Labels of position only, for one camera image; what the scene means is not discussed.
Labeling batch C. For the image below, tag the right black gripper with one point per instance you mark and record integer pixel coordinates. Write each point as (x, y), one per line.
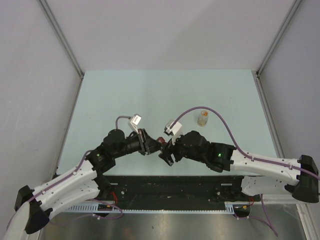
(168, 149)

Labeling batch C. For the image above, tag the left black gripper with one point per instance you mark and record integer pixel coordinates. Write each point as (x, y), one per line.
(147, 145)

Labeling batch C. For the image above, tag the red pill organizer box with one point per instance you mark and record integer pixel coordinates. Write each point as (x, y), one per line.
(163, 142)

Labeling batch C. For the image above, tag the clear pill bottle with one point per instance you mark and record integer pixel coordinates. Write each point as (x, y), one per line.
(203, 118)

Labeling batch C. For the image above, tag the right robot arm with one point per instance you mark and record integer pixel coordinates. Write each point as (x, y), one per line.
(297, 176)

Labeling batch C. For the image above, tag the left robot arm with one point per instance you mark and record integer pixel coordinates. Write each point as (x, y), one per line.
(85, 181)

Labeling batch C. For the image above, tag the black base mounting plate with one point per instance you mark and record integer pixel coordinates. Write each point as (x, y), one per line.
(175, 193)

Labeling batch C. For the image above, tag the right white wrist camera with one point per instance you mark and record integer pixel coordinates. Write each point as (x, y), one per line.
(173, 129)

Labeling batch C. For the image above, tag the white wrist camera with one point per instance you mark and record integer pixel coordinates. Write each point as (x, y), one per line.
(173, 129)
(134, 121)

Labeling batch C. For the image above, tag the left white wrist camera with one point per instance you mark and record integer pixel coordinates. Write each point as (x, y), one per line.
(134, 121)

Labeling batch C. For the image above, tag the left aluminium frame post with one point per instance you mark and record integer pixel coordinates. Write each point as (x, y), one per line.
(52, 20)

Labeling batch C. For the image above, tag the aluminium frame post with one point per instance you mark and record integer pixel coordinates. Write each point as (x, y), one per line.
(52, 20)
(289, 17)

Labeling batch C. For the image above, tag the right aluminium frame post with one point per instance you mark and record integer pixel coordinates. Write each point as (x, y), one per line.
(289, 17)

